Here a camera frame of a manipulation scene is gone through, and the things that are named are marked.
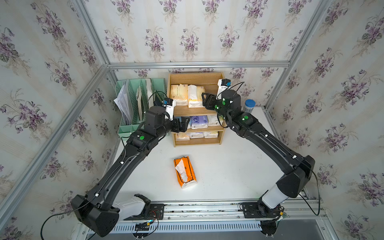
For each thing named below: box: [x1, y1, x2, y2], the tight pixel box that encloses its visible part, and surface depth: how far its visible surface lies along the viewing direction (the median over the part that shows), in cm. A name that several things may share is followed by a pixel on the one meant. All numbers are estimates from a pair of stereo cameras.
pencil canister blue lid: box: [244, 99, 256, 108], surface depth 99 cm
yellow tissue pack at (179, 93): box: [170, 84, 189, 106], surface depth 78 cm
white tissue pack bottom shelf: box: [203, 131, 219, 139], surface depth 97 cm
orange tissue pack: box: [173, 155, 197, 189], surface depth 81 cm
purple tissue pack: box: [190, 115, 209, 129], surface depth 86 cm
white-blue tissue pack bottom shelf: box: [189, 132, 205, 139], surface depth 97 cm
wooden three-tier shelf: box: [167, 72, 225, 148], surface depth 85 cm
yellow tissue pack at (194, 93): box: [187, 84, 206, 108], surface depth 76 cm
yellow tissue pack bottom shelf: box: [176, 132, 190, 141], surface depth 97 cm
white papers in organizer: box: [113, 79, 134, 126], surface depth 91 cm
